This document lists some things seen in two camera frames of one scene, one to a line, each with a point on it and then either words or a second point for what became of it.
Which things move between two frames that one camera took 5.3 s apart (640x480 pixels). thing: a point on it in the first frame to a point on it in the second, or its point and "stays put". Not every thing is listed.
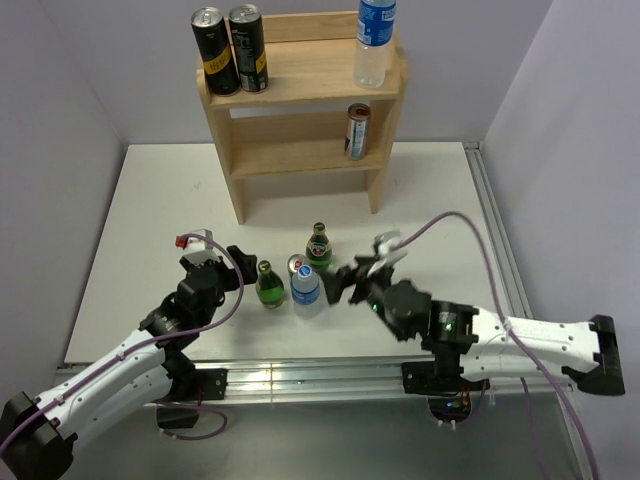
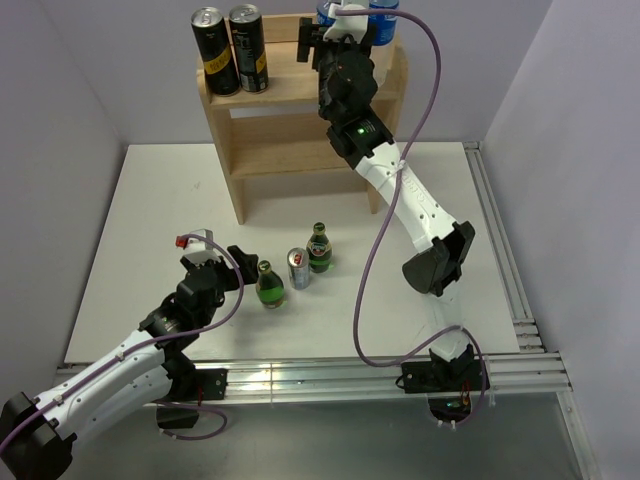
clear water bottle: (375, 29) stays put
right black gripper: (335, 280) to (307, 37)
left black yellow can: (215, 51) stays put
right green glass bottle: (319, 250) stays put
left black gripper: (231, 274) stays put
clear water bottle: (306, 293) to (322, 14)
